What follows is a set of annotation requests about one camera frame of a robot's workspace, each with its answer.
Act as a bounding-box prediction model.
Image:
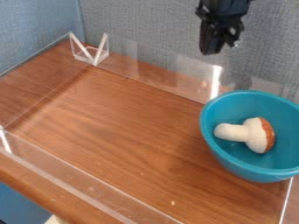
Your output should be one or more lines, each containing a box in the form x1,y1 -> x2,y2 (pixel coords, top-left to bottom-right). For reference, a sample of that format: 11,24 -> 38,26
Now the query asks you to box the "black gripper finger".
201,21 -> 218,55
210,29 -> 234,54

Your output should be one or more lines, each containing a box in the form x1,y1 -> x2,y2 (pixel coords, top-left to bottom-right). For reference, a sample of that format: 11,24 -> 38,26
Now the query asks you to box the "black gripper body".
195,0 -> 251,47

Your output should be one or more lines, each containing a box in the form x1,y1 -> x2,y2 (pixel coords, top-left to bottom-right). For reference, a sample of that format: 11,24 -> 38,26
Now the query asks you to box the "white toy mushroom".
214,117 -> 277,154

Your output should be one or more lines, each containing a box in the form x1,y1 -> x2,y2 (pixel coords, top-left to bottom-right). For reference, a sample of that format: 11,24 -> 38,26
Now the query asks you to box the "blue plastic bowl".
199,90 -> 299,183

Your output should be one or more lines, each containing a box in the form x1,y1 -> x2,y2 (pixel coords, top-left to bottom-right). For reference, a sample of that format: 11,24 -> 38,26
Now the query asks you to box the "clear acrylic barrier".
0,36 -> 299,224

